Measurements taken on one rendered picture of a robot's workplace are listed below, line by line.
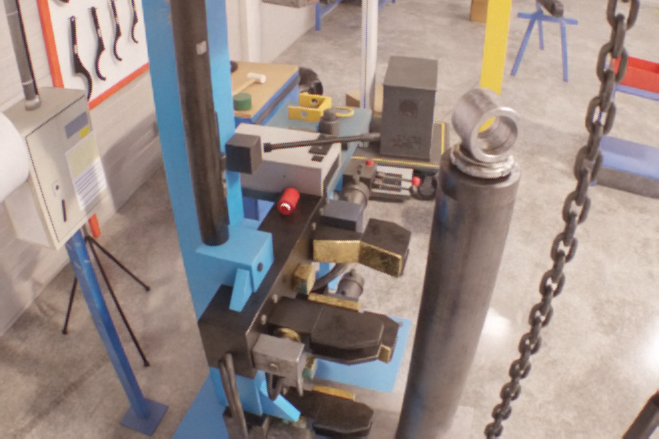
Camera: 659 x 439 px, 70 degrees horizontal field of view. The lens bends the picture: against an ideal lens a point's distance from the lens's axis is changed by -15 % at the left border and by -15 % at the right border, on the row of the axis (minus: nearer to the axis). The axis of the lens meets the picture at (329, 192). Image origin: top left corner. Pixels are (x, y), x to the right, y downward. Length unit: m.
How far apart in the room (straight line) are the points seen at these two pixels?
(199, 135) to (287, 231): 0.54
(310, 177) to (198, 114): 0.66
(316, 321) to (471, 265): 0.47
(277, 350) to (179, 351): 1.42
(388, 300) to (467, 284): 1.59
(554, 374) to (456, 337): 1.31
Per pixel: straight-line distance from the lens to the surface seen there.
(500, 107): 1.28
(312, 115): 2.44
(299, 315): 1.60
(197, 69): 1.31
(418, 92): 3.44
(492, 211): 1.36
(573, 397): 2.84
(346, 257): 1.89
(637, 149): 4.74
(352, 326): 1.57
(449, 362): 1.75
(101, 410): 2.77
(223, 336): 1.50
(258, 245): 1.56
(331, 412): 1.95
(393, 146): 3.62
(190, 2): 1.26
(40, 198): 1.62
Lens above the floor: 2.16
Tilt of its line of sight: 34 degrees down
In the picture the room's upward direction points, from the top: straight up
